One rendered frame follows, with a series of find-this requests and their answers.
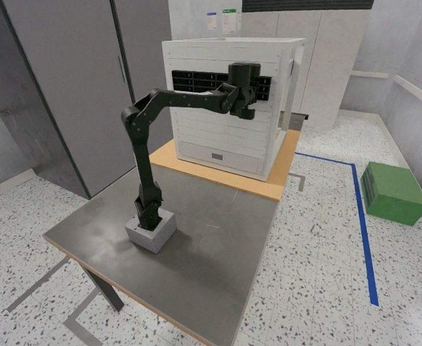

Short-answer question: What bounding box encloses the white rack cabinet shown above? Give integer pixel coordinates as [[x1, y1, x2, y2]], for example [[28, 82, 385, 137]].
[[162, 38, 306, 182]]

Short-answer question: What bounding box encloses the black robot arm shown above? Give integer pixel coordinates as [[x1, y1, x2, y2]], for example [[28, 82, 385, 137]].
[[121, 62, 252, 232]]

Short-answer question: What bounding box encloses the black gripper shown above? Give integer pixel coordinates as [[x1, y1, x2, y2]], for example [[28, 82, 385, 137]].
[[238, 63, 261, 120]]

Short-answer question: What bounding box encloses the tan wooden board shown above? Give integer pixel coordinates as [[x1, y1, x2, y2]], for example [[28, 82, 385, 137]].
[[149, 129, 300, 201]]

